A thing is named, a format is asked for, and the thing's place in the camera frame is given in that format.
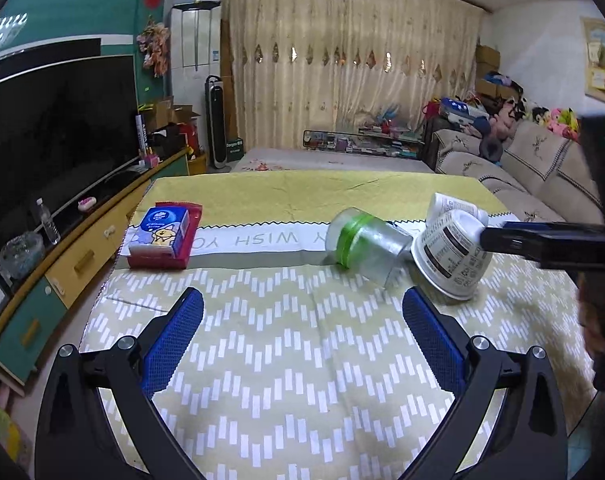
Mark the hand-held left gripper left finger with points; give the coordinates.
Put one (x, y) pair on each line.
(175, 340)

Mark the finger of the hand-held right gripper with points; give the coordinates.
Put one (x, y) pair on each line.
(532, 245)

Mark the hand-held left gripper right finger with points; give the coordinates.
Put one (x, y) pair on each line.
(430, 335)

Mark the large white paper cup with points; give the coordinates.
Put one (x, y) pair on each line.
(447, 260)

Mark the small white paper cup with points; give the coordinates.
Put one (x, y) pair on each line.
(452, 205)

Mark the clear cup with green band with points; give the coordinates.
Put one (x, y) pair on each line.
(367, 245)

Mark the beige sofa with deer print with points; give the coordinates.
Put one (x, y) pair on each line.
(537, 160)

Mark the row of plush toys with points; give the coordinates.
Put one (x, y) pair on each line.
(547, 117)

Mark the red tissue box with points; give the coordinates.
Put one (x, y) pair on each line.
(192, 232)

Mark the green zigzag tablecloth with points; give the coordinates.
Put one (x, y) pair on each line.
(282, 360)

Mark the blue tissue pack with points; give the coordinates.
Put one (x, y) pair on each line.
(165, 227)

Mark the green and yellow tv cabinet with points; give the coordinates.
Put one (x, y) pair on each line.
(82, 260)

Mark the blue star print bag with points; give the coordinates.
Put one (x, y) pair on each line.
(457, 110)

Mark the stack of cardboard boxes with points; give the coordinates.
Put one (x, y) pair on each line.
(487, 67)

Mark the small pink dish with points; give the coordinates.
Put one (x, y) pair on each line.
(87, 203)

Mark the clear water bottle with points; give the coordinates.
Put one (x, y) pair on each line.
(47, 225)

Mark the glass bowl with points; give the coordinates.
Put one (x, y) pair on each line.
(21, 255)

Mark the yellow bucket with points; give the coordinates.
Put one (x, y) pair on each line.
(197, 164)

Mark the small pink box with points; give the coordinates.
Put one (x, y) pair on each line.
(150, 161)

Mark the floral mat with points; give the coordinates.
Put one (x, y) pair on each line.
(332, 162)

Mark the low glass table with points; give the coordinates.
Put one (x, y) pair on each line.
(362, 142)

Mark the green box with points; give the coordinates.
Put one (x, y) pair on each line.
(235, 150)

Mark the tall narrow white box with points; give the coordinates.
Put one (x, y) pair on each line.
(141, 135)

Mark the black tower fan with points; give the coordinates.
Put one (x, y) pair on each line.
(217, 125)

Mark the black flat television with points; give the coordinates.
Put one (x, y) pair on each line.
(57, 150)

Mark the brown cardboard box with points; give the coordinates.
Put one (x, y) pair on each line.
(163, 110)
(185, 116)

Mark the beige embroidered curtain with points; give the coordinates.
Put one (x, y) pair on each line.
(282, 60)
(407, 45)

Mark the artificial flower bunch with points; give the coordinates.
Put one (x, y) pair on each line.
(154, 47)

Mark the white floor air conditioner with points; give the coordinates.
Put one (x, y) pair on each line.
(195, 45)

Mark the framed wall picture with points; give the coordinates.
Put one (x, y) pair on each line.
(602, 60)

